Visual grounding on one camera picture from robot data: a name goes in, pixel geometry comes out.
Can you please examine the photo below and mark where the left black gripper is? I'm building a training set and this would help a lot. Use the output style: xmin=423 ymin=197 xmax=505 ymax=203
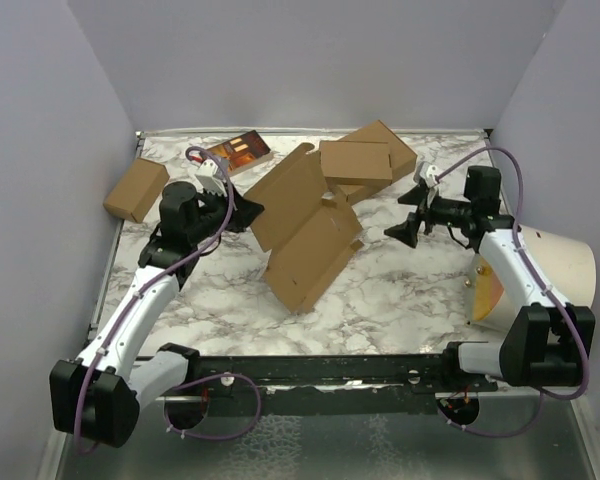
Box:
xmin=189 ymin=180 xmax=266 ymax=245

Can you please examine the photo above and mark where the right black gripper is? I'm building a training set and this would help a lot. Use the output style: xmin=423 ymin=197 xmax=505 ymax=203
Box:
xmin=385 ymin=184 xmax=473 ymax=247

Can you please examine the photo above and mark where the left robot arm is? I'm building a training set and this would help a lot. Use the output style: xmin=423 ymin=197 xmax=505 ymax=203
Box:
xmin=49 ymin=181 xmax=265 ymax=448

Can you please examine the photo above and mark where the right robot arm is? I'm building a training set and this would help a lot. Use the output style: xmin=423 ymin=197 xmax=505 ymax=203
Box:
xmin=385 ymin=162 xmax=595 ymax=391

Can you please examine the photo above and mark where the small closed cardboard box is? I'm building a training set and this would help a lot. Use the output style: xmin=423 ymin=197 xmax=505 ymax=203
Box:
xmin=103 ymin=158 xmax=169 ymax=223

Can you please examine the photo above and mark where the dark orange book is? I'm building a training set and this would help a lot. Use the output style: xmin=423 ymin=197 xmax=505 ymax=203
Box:
xmin=208 ymin=130 xmax=273 ymax=176

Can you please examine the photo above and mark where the white cylinder drum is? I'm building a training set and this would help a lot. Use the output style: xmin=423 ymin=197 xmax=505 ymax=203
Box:
xmin=464 ymin=226 xmax=596 ymax=334

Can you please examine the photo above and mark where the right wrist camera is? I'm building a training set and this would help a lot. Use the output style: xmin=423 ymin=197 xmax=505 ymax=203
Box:
xmin=413 ymin=161 xmax=440 ymax=188

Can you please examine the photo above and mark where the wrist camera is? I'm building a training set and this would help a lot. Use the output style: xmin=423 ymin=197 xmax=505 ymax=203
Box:
xmin=195 ymin=156 xmax=229 ymax=197
xmin=413 ymin=161 xmax=440 ymax=188

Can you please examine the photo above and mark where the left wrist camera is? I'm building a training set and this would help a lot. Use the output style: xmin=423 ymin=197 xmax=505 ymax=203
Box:
xmin=195 ymin=156 xmax=229 ymax=197

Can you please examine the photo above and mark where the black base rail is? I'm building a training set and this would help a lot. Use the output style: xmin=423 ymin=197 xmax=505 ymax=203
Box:
xmin=185 ymin=354 xmax=497 ymax=417

